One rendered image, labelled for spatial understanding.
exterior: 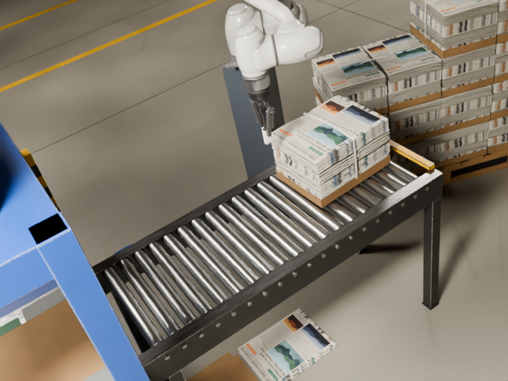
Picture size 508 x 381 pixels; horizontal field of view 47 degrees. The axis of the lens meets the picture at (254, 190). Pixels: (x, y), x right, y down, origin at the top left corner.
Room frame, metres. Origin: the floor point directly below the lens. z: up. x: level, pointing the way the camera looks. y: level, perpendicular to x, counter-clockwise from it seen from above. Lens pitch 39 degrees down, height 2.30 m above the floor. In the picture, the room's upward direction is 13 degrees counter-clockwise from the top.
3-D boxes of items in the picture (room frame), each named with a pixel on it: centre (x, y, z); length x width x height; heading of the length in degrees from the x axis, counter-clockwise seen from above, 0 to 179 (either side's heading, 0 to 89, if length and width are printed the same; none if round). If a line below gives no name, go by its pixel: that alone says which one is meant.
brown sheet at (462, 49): (2.72, -1.19, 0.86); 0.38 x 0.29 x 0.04; 5
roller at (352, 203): (1.82, -0.31, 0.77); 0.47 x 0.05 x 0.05; 26
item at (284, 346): (1.67, 0.02, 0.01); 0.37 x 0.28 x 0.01; 116
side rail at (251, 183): (1.91, 0.09, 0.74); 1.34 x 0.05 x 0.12; 116
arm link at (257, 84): (1.77, -0.09, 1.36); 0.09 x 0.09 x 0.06
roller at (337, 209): (1.79, -0.25, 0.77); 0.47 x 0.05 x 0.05; 26
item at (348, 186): (1.83, -0.24, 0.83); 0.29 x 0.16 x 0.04; 28
